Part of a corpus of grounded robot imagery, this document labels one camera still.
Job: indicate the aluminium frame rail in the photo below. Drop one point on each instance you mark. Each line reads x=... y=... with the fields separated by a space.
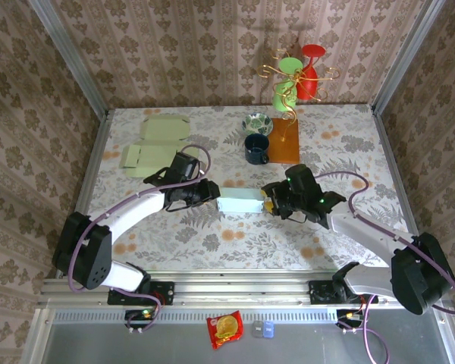
x=242 y=288

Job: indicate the dark blue mug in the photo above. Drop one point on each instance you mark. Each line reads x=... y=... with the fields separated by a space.
x=256 y=146

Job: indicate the leaf pattern bowl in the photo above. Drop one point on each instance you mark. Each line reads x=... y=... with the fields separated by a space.
x=258 y=123

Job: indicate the red snack packet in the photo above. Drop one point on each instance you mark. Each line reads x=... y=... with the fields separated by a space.
x=225 y=330

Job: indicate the small blue plastic case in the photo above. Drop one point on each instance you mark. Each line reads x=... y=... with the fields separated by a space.
x=268 y=330

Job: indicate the small clear plastic case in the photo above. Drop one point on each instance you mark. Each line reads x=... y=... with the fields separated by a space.
x=257 y=330

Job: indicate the floral printed table cover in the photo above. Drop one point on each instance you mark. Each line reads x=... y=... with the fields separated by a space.
x=250 y=242

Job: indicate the red plastic goblet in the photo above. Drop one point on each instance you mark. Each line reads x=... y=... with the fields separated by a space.
x=312 y=51

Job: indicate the black connector board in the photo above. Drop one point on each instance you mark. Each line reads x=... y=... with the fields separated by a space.
x=343 y=315
x=136 y=314

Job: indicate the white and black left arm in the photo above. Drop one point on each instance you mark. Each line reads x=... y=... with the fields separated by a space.
x=136 y=216

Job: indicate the aluminium side rail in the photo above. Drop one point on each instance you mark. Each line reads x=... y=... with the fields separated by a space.
x=95 y=170
x=388 y=159

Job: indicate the aluminium frame post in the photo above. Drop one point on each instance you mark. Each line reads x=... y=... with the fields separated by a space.
x=70 y=57
x=405 y=57

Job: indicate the teal paper box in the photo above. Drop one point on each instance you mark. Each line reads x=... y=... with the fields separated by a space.
x=239 y=203

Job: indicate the grey metal tray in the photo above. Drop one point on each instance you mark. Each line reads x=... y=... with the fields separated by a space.
x=307 y=345

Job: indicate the orange wooden base board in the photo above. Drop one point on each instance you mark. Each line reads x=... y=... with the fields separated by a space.
x=288 y=144

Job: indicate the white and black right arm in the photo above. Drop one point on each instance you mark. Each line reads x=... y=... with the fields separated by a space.
x=364 y=235

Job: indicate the green plastic goblet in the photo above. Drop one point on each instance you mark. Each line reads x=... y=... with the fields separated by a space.
x=290 y=64

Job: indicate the pale green paper box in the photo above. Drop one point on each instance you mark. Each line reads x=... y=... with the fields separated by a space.
x=163 y=129

